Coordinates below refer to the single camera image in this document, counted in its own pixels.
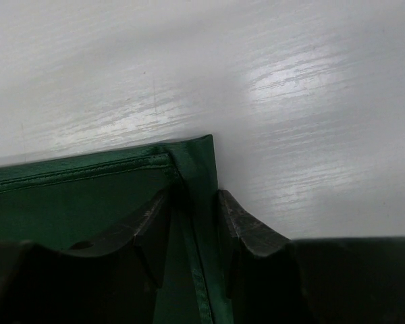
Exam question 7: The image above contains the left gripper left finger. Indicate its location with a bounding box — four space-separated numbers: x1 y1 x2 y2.
0 190 171 323

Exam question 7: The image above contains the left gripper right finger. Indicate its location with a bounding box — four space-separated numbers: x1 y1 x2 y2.
217 190 405 323

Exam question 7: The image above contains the dark green cloth napkin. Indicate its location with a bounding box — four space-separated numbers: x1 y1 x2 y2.
0 135 234 323

